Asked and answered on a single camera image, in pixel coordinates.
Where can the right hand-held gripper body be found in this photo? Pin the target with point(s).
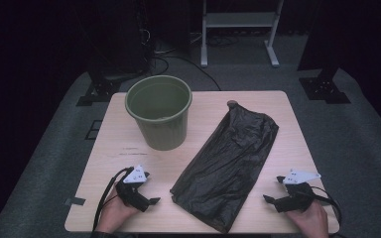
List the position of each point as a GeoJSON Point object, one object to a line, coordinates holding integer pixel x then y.
{"type": "Point", "coordinates": [297, 198]}

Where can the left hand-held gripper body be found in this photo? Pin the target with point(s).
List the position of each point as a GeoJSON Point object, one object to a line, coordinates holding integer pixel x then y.
{"type": "Point", "coordinates": [135, 177]}

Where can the green plastic trash bin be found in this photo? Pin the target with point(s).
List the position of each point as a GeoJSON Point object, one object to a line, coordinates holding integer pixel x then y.
{"type": "Point", "coordinates": [165, 132]}

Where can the black plastic trash bag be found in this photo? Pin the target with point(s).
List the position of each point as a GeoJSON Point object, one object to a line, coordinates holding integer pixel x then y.
{"type": "Point", "coordinates": [225, 165]}

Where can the person's right hand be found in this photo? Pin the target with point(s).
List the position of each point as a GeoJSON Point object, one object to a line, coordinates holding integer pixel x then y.
{"type": "Point", "coordinates": [311, 221]}

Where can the person's left hand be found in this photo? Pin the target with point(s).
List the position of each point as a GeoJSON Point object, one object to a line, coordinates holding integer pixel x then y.
{"type": "Point", "coordinates": [114, 214]}

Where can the grey tape strip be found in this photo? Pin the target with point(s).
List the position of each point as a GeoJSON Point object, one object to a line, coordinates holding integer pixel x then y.
{"type": "Point", "coordinates": [75, 201]}

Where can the black floor stand base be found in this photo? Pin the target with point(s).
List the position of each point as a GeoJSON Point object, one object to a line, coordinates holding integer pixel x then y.
{"type": "Point", "coordinates": [101, 89]}
{"type": "Point", "coordinates": [324, 89]}

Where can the dark equipment cabinet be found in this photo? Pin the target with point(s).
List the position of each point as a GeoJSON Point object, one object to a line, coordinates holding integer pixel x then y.
{"type": "Point", "coordinates": [119, 36]}

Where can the white metal stand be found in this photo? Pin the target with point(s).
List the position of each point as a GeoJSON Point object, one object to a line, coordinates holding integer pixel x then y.
{"type": "Point", "coordinates": [241, 19]}

